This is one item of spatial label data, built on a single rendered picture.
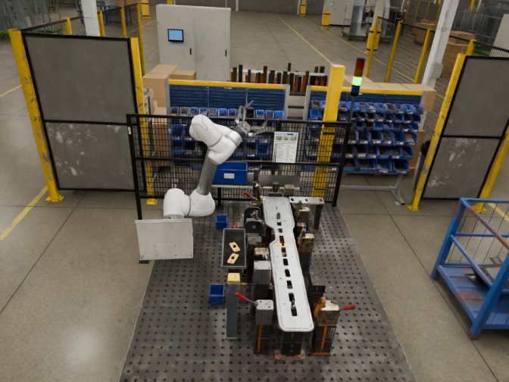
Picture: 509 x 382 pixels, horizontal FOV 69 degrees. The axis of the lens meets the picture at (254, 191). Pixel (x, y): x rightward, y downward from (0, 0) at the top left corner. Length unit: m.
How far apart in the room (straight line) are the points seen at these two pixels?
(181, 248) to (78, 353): 1.15
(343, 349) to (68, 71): 3.80
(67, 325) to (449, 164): 4.60
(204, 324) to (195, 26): 7.46
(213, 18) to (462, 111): 5.78
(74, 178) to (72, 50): 1.54
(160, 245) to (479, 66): 3.90
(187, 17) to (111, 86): 4.83
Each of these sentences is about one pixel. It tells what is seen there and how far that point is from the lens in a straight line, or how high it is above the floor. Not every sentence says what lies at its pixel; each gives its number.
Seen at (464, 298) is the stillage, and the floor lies 0.17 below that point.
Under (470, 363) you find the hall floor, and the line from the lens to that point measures 3.70.
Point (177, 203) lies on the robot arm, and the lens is 2.84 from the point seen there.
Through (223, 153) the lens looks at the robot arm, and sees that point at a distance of 2.08.
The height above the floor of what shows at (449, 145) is 0.92.
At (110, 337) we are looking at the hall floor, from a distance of 3.43.
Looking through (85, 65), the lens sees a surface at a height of 1.69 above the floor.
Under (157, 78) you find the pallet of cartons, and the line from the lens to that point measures 6.76.
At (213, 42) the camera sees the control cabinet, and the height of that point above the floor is 1.31.
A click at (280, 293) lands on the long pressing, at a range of 2.23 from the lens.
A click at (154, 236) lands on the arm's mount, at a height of 0.91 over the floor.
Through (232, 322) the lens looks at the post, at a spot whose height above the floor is 0.84.
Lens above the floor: 2.56
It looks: 29 degrees down
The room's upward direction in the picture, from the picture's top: 4 degrees clockwise
